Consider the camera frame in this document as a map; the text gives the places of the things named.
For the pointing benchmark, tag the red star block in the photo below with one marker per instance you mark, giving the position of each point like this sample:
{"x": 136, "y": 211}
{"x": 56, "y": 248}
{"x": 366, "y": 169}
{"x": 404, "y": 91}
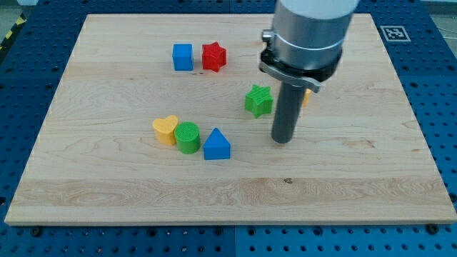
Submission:
{"x": 213, "y": 56}

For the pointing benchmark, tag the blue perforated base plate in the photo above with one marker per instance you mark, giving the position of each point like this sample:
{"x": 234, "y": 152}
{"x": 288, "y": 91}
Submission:
{"x": 39, "y": 50}

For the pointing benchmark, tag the yellow block behind rod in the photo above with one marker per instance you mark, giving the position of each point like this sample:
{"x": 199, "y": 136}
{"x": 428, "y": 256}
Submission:
{"x": 306, "y": 98}

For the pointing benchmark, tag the blue triangle block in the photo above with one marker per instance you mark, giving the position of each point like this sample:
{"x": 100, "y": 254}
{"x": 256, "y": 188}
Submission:
{"x": 217, "y": 146}

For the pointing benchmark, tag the green star block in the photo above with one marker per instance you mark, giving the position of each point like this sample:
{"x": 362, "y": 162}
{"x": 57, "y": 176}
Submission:
{"x": 259, "y": 100}

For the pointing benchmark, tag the yellow heart block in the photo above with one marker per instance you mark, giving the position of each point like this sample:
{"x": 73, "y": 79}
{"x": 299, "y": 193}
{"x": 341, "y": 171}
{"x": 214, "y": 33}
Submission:
{"x": 164, "y": 129}

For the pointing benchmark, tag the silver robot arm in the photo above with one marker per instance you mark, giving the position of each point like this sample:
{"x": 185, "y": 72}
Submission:
{"x": 303, "y": 48}

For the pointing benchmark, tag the white fiducial marker tag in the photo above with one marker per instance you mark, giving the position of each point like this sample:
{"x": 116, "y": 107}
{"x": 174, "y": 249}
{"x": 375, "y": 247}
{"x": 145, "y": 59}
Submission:
{"x": 394, "y": 33}

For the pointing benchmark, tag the green cylinder block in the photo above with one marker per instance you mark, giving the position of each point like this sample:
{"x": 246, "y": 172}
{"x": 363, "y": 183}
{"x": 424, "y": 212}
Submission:
{"x": 187, "y": 136}

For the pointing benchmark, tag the blue cube block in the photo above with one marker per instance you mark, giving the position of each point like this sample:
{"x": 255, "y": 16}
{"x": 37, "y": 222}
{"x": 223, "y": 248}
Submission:
{"x": 182, "y": 55}

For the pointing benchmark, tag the wooden board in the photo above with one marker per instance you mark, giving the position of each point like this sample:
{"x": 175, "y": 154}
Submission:
{"x": 357, "y": 157}

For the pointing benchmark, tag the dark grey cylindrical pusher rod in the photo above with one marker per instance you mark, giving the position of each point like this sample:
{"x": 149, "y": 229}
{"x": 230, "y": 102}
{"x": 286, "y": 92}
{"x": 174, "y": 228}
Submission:
{"x": 288, "y": 107}

